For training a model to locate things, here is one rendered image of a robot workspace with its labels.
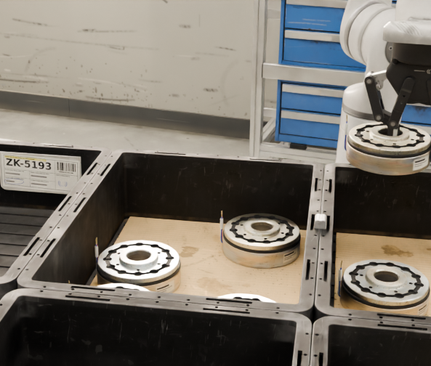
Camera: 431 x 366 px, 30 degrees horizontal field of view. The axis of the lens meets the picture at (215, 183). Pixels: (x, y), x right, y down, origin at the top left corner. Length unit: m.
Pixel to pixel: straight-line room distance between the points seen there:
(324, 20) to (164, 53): 1.32
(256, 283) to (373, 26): 0.41
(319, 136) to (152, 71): 1.31
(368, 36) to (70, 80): 3.16
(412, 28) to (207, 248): 0.40
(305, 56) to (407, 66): 1.90
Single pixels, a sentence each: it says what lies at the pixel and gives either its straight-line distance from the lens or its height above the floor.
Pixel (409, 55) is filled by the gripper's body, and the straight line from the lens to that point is 0.98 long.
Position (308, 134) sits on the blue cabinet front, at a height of 0.36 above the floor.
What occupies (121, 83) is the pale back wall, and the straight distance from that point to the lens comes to 4.13.
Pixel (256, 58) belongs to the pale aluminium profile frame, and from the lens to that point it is 2.92.
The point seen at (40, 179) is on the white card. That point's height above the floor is 0.88.
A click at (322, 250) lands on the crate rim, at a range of 0.90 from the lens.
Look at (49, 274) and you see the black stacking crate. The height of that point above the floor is 0.91.
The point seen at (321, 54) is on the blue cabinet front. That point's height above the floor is 0.66.
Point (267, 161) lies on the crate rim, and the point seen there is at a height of 0.93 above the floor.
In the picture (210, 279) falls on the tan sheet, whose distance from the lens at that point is 1.04.
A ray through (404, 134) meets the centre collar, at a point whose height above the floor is 1.01.
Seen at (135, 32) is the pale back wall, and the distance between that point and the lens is 4.03.
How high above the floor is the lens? 1.34
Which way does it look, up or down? 23 degrees down
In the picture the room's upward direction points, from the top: 1 degrees clockwise
